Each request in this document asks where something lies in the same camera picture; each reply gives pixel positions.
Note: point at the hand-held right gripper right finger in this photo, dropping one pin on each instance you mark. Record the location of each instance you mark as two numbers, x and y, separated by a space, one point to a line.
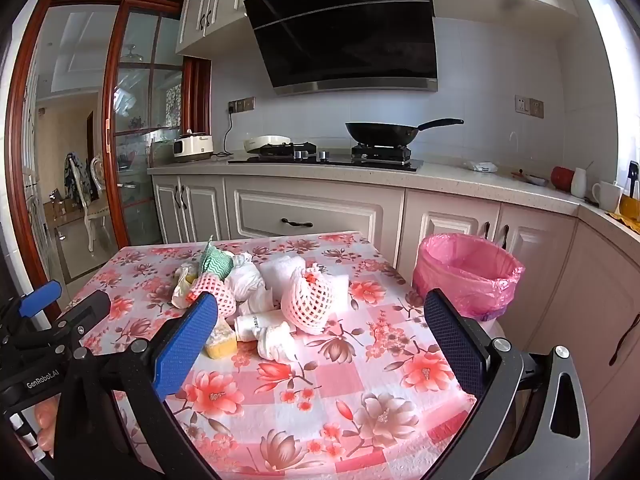
455 345

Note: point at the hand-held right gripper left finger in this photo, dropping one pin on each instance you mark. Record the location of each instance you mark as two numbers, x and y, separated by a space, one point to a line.
185 345

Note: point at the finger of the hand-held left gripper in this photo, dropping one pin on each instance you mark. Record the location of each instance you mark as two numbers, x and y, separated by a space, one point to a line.
42 297
82 312

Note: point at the yellow sponge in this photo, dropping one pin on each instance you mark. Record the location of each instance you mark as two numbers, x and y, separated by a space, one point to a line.
222 344

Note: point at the white trash bin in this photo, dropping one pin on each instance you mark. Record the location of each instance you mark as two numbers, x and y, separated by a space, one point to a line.
492 324

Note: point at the cream wrapper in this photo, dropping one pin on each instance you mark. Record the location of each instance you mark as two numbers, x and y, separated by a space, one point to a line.
182 285

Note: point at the small pink foam net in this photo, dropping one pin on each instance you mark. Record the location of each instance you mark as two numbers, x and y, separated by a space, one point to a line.
215 292

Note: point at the white plastic bottle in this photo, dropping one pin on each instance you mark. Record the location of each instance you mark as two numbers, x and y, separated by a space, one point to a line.
255 325

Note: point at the bin with pink liner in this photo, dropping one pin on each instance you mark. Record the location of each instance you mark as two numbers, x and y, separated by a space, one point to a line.
465 270

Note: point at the white plastic bag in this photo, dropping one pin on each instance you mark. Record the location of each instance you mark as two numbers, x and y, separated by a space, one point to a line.
245 280

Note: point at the white tissue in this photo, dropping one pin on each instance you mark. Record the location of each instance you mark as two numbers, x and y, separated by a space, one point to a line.
275 342
282 270

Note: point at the green striped cloth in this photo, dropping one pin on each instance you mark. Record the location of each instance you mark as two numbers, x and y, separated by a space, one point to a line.
215 260

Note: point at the white foam piece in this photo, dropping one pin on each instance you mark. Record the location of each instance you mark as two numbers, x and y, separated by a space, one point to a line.
340 290

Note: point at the large pink foam net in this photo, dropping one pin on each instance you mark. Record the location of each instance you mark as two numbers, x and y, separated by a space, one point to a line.
307 305

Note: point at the person's left hand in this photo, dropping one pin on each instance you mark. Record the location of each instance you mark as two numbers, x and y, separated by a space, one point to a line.
45 425

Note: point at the white dining chair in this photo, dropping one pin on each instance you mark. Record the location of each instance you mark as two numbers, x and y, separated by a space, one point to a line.
97 210

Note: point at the dark clothes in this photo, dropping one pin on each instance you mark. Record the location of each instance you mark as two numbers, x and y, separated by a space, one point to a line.
75 180

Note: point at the white kitchen base cabinets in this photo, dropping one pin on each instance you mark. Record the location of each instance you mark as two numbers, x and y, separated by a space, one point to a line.
450 220

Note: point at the pink floral tablecloth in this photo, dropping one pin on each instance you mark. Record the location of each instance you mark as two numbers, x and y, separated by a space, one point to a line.
300 410

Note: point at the speckled kitchen countertop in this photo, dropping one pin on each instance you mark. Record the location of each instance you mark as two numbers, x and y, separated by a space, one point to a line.
450 175

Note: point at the white plastic packet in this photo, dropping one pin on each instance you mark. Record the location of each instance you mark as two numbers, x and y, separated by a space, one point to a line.
481 166

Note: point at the small red lid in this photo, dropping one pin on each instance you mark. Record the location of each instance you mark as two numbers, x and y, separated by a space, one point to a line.
520 174

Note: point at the grey metal dish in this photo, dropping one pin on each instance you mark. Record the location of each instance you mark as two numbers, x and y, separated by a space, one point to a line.
537 179

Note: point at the red bowl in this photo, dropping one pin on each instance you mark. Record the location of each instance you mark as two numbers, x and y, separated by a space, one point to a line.
562 179

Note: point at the white rice cooker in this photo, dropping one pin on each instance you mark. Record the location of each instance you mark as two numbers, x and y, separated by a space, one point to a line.
192 146

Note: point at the wooden glass sliding door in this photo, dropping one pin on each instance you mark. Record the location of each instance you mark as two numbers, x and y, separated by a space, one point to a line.
112 110

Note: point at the white jar with spoon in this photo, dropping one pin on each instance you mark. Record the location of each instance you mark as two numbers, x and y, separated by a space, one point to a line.
579 182

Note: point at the yellow mat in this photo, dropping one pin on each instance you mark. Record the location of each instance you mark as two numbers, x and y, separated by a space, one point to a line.
625 222

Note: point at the white mug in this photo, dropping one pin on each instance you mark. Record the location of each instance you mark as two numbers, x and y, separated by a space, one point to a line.
606 196

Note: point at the black gas stove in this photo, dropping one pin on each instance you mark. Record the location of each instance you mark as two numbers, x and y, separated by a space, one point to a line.
340 160

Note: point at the oil bottle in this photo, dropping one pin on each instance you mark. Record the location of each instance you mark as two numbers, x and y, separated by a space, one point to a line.
631 205

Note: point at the black wok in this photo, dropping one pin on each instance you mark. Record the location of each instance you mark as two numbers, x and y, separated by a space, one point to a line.
380 132

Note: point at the bright window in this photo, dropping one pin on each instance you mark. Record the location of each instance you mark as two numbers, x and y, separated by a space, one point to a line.
615 60

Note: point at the black range hood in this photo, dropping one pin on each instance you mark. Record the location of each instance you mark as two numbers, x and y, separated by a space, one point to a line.
345 25

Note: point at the gold wall outlet strip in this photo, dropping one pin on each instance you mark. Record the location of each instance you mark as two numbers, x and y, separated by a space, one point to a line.
242 104

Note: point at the gold wall socket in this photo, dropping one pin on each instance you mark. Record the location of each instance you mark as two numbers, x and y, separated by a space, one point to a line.
522 104
536 108

